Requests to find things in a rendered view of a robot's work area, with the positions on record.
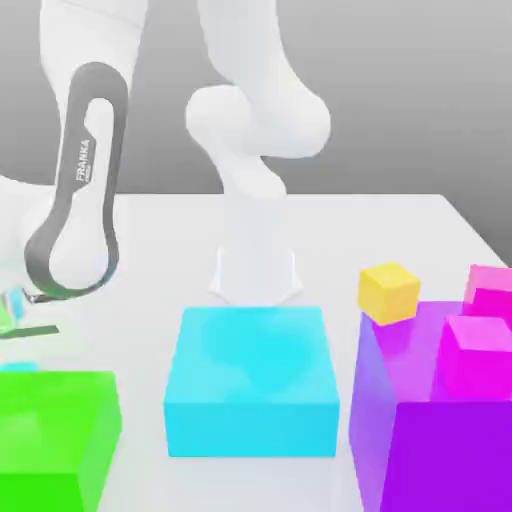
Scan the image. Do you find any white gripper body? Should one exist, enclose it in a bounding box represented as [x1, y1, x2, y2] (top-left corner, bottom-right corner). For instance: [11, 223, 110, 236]
[0, 318, 72, 362]

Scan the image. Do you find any small cyan cube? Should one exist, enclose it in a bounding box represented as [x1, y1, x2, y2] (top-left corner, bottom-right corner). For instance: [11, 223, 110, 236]
[0, 360, 40, 374]

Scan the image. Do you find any small yellow cube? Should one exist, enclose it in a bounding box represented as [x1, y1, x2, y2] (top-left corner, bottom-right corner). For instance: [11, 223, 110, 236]
[357, 261, 422, 327]

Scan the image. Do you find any small magenta cube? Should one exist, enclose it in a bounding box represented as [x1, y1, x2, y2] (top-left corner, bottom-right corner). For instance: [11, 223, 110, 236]
[433, 314, 512, 403]

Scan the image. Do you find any small pink cube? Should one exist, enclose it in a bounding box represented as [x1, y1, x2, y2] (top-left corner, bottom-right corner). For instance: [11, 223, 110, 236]
[462, 263, 512, 332]

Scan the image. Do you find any large green box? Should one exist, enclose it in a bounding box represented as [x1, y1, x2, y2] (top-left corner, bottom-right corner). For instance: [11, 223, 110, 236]
[0, 369, 123, 512]

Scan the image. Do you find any large cyan box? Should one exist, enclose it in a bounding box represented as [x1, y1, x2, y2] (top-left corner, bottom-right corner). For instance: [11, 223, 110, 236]
[162, 305, 342, 460]

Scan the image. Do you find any large purple box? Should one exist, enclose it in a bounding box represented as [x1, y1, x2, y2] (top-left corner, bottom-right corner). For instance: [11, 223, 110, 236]
[347, 300, 512, 512]

